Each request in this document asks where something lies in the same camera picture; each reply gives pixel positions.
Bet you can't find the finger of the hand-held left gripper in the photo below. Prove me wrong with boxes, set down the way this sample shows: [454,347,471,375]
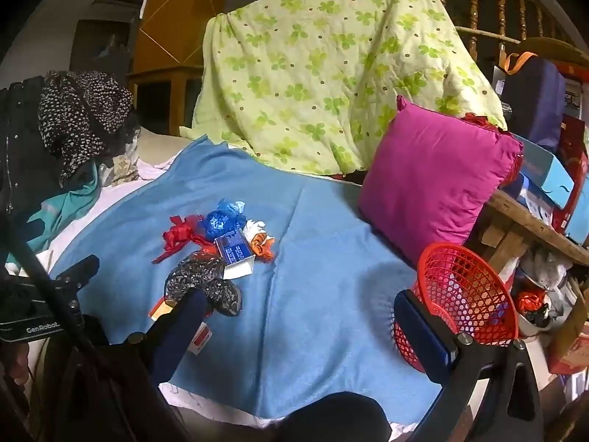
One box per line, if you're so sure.
[46,254,101,287]

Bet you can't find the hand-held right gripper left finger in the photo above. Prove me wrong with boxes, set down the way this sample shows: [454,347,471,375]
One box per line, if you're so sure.
[60,288,210,442]

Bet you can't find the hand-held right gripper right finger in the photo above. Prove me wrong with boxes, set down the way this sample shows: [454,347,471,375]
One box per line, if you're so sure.
[393,288,544,442]

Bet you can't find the black speckled plastic bag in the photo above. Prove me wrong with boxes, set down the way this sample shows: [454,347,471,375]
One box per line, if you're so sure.
[165,254,244,318]

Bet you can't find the red plastic basket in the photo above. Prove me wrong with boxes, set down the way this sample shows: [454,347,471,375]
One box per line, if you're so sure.
[393,242,520,373]

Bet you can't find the red ribbon bow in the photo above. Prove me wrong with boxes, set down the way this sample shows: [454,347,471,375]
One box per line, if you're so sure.
[152,214,215,264]

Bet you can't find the blue white small carton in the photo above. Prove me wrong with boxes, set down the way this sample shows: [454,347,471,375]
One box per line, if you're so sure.
[214,229,256,281]

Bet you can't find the blue plastic bag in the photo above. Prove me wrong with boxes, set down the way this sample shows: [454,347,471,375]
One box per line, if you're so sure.
[199,199,249,242]

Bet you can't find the orange white plastic bag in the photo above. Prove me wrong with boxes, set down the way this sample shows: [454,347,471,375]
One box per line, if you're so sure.
[241,218,277,263]

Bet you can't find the teal cloth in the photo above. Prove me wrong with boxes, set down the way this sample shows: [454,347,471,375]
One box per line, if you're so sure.
[25,166,99,252]

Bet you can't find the metal basin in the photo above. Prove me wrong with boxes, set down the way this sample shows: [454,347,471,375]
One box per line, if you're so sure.
[511,267,571,339]

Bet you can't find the beige patterned cloth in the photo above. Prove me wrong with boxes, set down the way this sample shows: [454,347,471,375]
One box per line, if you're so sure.
[99,140,141,187]

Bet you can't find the small orange plastic bag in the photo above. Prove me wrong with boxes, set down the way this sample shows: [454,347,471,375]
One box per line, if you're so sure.
[515,290,546,316]

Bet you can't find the person's dark trouser knee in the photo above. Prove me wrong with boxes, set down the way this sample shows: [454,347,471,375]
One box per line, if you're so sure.
[276,391,392,442]

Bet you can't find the blue blanket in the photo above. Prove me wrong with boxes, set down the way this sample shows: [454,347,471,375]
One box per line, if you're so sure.
[48,136,445,424]

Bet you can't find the beige cushion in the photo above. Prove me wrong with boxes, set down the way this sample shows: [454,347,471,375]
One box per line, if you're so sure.
[133,126,203,169]

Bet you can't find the cardboard box with red print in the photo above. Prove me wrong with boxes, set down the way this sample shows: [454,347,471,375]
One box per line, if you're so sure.
[547,290,589,376]

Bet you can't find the wooden bench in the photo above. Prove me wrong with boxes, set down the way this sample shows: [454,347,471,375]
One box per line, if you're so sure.
[465,189,589,268]

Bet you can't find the magenta pillow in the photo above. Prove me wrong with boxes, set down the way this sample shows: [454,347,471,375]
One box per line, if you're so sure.
[358,95,525,265]

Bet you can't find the black dotted cloth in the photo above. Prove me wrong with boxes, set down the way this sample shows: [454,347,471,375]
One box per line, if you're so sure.
[38,71,135,185]

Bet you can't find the blue white patterned boxes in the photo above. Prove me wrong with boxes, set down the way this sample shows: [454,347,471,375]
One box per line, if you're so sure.
[499,175,560,226]

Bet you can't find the light blue storage bin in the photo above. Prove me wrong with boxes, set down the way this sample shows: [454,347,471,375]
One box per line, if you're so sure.
[566,193,589,245]

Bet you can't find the light blue carton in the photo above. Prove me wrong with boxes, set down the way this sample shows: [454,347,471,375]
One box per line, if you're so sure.
[511,133,576,210]

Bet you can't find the large red plastic bag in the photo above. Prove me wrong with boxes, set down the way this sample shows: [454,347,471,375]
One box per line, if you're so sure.
[462,112,526,185]

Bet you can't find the dark framed picture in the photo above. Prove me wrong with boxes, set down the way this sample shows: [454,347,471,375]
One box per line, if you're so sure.
[69,21,132,74]

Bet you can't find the red gift box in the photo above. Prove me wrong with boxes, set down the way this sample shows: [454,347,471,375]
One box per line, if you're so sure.
[550,115,589,233]

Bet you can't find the orange wooden pillar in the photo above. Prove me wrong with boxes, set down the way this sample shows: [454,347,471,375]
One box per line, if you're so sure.
[133,0,235,74]

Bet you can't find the green floral quilt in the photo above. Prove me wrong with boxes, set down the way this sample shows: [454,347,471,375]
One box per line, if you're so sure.
[191,0,509,176]

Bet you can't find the round bamboo tray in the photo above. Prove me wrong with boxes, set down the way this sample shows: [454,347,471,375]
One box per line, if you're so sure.
[513,37,589,63]

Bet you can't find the wooden stair railing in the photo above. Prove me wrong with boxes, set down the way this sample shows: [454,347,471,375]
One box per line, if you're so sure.
[423,0,589,65]

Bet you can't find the navy bag with orange handles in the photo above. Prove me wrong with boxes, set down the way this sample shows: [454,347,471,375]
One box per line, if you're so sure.
[499,53,567,143]

